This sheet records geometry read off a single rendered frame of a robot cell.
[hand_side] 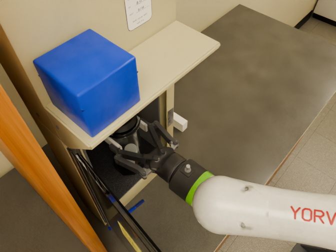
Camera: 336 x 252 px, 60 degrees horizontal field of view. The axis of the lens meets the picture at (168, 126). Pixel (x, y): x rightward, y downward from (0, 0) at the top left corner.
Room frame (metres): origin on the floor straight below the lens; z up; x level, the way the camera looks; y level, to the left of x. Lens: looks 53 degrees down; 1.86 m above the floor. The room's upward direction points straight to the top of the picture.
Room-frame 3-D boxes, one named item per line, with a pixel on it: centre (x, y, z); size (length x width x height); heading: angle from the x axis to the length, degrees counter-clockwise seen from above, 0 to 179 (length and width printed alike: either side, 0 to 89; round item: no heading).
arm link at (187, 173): (0.33, -0.05, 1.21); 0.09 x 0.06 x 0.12; 139
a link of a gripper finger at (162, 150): (0.45, 0.03, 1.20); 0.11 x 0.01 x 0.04; 21
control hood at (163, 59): (0.38, 0.05, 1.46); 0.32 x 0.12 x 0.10; 138
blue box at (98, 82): (0.31, 0.11, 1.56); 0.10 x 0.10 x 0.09; 48
